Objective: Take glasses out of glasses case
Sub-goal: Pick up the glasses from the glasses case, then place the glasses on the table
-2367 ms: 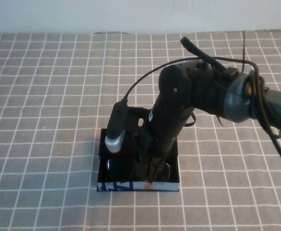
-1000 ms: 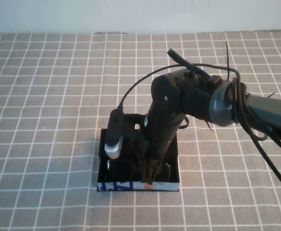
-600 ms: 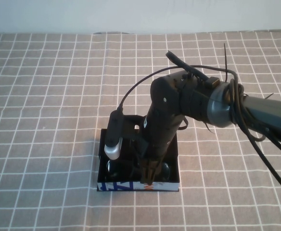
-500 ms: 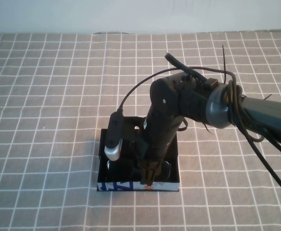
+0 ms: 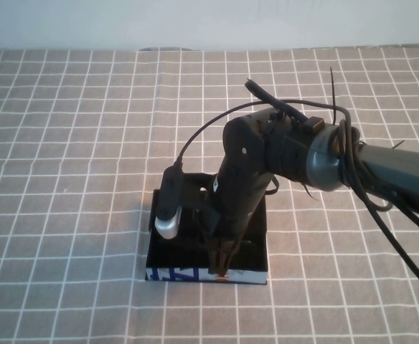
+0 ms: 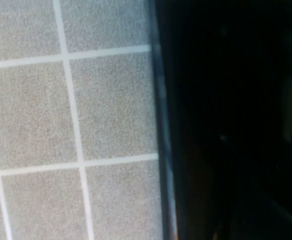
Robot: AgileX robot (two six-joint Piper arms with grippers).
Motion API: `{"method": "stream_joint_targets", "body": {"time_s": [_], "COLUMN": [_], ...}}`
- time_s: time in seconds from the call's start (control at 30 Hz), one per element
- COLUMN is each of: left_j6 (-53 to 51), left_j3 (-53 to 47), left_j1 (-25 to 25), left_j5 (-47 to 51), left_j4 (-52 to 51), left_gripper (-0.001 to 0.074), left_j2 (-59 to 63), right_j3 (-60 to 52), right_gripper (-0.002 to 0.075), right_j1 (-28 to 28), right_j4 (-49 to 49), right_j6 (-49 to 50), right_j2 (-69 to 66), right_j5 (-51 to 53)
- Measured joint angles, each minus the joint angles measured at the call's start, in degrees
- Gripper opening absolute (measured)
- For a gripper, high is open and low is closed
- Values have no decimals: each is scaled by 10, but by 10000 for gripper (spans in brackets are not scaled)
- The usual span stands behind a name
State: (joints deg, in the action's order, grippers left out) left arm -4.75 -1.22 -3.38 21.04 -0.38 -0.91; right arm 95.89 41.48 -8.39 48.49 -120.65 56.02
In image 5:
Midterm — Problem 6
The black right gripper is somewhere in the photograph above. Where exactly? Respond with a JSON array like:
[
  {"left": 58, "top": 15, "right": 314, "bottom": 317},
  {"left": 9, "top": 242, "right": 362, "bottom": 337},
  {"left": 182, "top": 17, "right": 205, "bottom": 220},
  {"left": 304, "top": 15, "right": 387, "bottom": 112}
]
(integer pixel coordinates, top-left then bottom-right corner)
[{"left": 208, "top": 157, "right": 276, "bottom": 282}]

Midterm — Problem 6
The black printed glasses case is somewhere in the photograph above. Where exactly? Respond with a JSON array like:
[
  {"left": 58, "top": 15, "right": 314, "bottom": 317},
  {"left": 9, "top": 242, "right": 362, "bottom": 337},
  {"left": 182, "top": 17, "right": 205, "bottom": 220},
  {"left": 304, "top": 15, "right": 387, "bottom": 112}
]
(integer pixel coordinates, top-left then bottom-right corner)
[{"left": 144, "top": 173, "right": 270, "bottom": 286}]

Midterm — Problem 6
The grey white checkered tablecloth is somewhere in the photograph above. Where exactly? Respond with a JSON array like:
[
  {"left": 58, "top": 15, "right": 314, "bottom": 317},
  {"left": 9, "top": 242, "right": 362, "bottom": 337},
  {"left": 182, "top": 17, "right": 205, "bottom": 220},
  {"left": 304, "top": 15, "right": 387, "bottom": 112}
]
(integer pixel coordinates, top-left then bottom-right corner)
[{"left": 0, "top": 42, "right": 419, "bottom": 344}]

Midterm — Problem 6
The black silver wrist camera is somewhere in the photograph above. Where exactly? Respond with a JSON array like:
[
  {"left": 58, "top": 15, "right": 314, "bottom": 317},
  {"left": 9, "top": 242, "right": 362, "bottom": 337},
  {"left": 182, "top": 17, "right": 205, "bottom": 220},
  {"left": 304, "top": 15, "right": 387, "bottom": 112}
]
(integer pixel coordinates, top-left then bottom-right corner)
[{"left": 154, "top": 163, "right": 186, "bottom": 239}]

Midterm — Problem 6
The thin black camera cable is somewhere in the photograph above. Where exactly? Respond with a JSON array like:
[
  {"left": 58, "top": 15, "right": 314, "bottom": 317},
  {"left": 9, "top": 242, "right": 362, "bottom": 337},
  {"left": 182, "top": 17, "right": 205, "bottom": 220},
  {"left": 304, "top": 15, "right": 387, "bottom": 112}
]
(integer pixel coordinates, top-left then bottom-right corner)
[{"left": 175, "top": 100, "right": 278, "bottom": 169}]

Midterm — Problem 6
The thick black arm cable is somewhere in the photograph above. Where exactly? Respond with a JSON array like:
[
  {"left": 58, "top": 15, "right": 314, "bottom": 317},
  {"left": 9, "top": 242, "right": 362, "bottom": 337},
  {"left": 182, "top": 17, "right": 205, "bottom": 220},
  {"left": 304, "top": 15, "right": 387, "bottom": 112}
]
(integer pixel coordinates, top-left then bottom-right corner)
[{"left": 244, "top": 80, "right": 419, "bottom": 302}]

